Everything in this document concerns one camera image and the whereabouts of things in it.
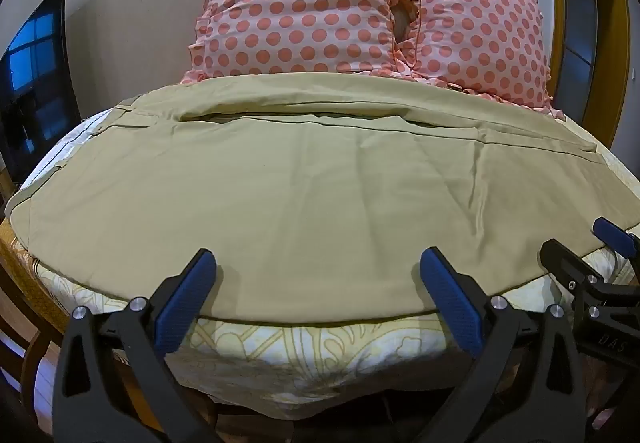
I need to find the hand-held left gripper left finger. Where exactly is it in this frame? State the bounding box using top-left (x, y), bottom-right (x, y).
top-left (55, 248), bottom-right (222, 443)

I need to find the large pink polka dot pillow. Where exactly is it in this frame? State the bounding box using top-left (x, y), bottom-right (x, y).
top-left (181, 0), bottom-right (421, 85)

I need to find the brown wooden bed frame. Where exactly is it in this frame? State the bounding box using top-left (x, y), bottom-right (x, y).
top-left (0, 248), bottom-right (151, 443)

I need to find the black television screen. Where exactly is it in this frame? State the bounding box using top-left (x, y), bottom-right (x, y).
top-left (0, 0), bottom-right (84, 185)

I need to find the yellow wooden door frame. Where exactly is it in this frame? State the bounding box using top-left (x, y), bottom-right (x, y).
top-left (477, 0), bottom-right (634, 150)

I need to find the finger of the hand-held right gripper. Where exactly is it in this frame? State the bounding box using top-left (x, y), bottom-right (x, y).
top-left (592, 217), bottom-right (640, 270)
top-left (539, 238), bottom-right (608, 305)

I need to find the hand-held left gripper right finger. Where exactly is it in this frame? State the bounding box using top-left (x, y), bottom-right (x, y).
top-left (414, 246), bottom-right (589, 443)

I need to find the yellow patterned bed sheet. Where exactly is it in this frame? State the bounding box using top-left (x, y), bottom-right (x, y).
top-left (0, 109), bottom-right (640, 420)

